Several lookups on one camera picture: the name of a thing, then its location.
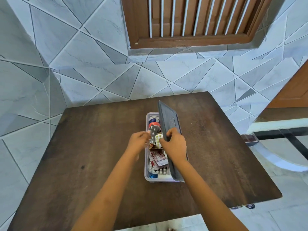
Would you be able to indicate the person's right hand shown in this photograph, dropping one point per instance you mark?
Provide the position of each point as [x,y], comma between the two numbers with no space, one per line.
[175,149]

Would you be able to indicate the person's left hand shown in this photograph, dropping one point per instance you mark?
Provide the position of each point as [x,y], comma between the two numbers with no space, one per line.
[137,143]

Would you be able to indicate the person's right thumb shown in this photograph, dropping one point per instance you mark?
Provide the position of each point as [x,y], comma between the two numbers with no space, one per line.
[163,141]

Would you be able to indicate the person's left fingers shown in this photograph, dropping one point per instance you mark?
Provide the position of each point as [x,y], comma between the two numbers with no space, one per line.
[145,137]

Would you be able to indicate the silver pill blister pack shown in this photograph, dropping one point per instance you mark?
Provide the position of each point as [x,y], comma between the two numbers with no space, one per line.
[154,132]

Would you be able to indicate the grey plastic box lid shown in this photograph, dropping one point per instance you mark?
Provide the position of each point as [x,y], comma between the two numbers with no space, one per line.
[168,117]

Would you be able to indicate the person's right forearm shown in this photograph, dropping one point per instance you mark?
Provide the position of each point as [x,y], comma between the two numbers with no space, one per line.
[207,202]

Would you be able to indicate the person's left forearm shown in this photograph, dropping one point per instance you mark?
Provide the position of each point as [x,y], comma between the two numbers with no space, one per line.
[108,197]

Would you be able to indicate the white pill blister pack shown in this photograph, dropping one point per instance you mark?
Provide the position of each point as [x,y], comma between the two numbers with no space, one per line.
[158,139]

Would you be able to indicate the brown foil sachet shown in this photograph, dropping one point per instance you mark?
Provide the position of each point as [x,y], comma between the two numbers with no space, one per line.
[155,146]

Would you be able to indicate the medicine bottle with red label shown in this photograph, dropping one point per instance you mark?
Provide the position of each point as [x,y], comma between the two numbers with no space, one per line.
[154,121]

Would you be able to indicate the red and white medicine packet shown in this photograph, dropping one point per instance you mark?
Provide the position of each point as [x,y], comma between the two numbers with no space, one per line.
[158,159]

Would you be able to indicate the clear plastic medicine box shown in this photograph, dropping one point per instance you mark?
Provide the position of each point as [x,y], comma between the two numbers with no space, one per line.
[147,165]

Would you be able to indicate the white tablet strips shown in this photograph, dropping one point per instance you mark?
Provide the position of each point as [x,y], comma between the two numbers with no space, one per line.
[161,171]

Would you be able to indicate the blue medicine packet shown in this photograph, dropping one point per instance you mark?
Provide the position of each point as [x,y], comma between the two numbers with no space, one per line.
[152,175]

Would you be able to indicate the red patterned object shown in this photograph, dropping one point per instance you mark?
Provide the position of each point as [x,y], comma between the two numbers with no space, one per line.
[249,139]

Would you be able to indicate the dark sandal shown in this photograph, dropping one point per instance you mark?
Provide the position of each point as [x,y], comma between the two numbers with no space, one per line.
[250,206]

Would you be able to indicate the brown wooden louvred window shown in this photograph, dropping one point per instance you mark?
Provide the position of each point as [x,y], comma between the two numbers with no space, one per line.
[192,19]

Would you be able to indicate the brown wooden door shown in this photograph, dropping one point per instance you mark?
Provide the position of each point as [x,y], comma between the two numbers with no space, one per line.
[292,91]

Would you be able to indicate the black metal frame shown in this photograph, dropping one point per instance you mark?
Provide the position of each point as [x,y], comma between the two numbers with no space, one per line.
[286,135]

